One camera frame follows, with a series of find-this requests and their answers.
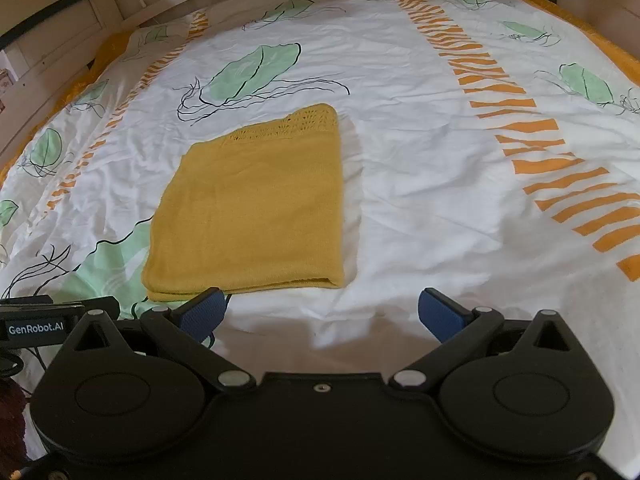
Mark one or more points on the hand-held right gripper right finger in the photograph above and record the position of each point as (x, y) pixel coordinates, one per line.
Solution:
(440, 316)

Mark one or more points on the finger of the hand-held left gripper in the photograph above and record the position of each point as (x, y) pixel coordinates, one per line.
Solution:
(102, 306)

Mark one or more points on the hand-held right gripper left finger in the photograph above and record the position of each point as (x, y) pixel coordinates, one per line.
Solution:
(201, 314)

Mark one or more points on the yellow knit sweater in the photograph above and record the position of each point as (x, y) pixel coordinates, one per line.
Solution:
(250, 210)

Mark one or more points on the person's left forearm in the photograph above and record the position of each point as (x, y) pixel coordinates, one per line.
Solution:
(11, 420)

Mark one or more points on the white leaf printed blanket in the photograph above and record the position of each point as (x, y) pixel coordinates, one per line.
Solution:
(425, 160)

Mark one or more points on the black strip on bed frame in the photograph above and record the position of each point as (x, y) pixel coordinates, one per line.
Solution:
(50, 10)

